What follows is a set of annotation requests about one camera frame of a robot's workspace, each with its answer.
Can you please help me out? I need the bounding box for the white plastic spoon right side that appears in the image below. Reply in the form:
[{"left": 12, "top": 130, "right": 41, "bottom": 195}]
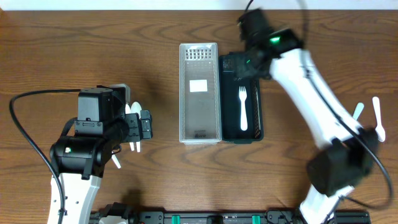
[{"left": 372, "top": 96, "right": 386, "bottom": 142}]

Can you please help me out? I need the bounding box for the white plastic fork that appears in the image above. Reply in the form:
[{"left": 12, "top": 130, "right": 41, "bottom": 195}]
[
  {"left": 239, "top": 86, "right": 248, "bottom": 131},
  {"left": 353, "top": 102, "right": 364, "bottom": 120}
]

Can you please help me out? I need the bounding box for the left black cable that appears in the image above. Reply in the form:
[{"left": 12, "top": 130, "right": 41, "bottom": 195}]
[{"left": 8, "top": 88, "right": 82, "bottom": 224}]

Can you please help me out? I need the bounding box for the black mounting rail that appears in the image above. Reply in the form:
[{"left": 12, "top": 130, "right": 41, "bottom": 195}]
[{"left": 90, "top": 202, "right": 373, "bottom": 224}]

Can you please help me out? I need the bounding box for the white label sticker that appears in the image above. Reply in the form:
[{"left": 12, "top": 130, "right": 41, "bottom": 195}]
[{"left": 189, "top": 80, "right": 208, "bottom": 93}]

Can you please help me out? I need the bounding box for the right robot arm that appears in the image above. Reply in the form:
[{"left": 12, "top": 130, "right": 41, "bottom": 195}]
[{"left": 231, "top": 9, "right": 380, "bottom": 223}]

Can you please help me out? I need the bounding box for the black cable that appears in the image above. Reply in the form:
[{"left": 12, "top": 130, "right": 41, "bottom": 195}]
[
  {"left": 244, "top": 0, "right": 394, "bottom": 211},
  {"left": 8, "top": 88, "right": 82, "bottom": 224}
]

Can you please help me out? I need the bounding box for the white plastic spoon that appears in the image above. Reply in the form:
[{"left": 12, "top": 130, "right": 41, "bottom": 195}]
[
  {"left": 372, "top": 96, "right": 386, "bottom": 142},
  {"left": 130, "top": 101, "right": 142, "bottom": 153},
  {"left": 111, "top": 154, "right": 121, "bottom": 169},
  {"left": 124, "top": 104, "right": 136, "bottom": 152}
]

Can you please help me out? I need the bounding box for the clear plastic basket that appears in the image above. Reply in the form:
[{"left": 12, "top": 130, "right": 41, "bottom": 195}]
[{"left": 179, "top": 42, "right": 222, "bottom": 145}]

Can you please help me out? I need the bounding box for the right black cable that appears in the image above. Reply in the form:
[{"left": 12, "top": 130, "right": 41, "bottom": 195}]
[{"left": 244, "top": 0, "right": 394, "bottom": 211}]

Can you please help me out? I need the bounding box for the black plastic basket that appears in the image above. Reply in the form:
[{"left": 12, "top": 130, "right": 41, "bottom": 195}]
[{"left": 219, "top": 52, "right": 264, "bottom": 144}]

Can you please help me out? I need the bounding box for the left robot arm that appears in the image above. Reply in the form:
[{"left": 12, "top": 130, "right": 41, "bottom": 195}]
[{"left": 48, "top": 84, "right": 153, "bottom": 223}]

